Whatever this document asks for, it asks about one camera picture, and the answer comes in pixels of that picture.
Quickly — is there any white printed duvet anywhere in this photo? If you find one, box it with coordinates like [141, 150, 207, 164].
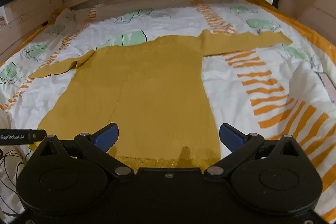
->
[0, 0, 336, 224]

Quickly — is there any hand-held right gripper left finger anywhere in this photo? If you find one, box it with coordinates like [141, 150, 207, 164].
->
[34, 123, 133, 180]

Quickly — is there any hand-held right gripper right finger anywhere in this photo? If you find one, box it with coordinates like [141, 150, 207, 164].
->
[205, 123, 308, 179]

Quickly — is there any mustard yellow knit sweater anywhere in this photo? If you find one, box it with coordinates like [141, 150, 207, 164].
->
[28, 29, 293, 170]

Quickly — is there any beige cloth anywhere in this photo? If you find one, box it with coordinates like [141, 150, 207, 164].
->
[0, 109, 12, 131]

